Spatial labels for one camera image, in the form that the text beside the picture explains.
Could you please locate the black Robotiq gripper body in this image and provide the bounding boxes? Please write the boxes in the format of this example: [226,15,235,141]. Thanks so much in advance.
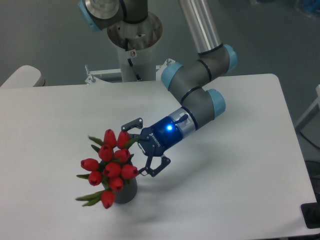
[138,116,183,157]

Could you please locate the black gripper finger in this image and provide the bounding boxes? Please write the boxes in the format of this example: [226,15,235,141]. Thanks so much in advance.
[138,155,171,177]
[120,117,145,138]

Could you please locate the red tulip bouquet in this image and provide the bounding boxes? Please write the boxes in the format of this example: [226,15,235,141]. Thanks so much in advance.
[76,129,140,207]

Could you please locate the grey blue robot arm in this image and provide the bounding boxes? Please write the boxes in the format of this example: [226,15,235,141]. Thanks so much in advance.
[78,0,238,176]

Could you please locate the dark grey ribbed vase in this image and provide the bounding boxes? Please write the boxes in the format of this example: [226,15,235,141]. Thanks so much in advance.
[99,176,138,209]

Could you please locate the white chair back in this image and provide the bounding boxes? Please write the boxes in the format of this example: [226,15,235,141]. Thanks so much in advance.
[0,65,46,89]

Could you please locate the black device at table edge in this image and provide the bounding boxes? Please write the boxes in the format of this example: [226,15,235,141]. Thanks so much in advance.
[300,202,320,229]

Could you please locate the white furniture at right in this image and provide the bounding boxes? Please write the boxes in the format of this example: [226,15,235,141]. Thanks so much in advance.
[293,85,320,133]

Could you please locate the blue items in clear container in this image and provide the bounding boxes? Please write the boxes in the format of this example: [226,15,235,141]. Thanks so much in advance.
[298,0,320,18]

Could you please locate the white pedestal base frame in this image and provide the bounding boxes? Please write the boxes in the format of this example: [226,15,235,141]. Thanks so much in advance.
[84,58,178,85]

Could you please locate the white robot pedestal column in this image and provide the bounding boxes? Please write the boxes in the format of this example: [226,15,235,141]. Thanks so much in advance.
[107,12,163,81]

